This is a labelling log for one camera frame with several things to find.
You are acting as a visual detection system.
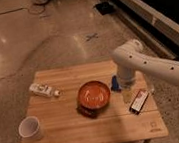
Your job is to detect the black floor plate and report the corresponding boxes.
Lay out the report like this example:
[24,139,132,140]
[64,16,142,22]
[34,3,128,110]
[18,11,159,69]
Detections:
[94,2,114,15]

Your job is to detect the white tube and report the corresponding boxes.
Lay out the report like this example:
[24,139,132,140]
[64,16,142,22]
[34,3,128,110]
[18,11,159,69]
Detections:
[29,83,60,98]

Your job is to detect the blue sponge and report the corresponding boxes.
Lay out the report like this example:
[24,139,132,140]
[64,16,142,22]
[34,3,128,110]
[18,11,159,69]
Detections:
[111,75,121,92]

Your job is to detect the orange bowl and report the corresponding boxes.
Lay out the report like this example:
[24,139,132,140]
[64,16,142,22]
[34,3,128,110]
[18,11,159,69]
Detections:
[77,80,111,110]

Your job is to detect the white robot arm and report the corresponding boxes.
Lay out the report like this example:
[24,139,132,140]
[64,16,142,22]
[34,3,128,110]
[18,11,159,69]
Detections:
[112,39,179,88]

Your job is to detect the black red white eraser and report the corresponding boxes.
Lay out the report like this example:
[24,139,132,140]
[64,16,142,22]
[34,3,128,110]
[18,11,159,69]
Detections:
[129,89,149,115]

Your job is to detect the white ceramic cup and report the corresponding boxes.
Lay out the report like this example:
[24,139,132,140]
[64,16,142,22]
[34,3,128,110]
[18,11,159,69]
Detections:
[18,116,43,141]

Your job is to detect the floor cable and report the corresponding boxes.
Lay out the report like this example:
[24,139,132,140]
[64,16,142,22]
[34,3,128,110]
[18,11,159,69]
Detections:
[25,0,52,20]

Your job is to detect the wooden folding table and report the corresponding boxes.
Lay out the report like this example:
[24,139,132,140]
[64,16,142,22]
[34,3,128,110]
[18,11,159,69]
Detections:
[21,61,169,143]

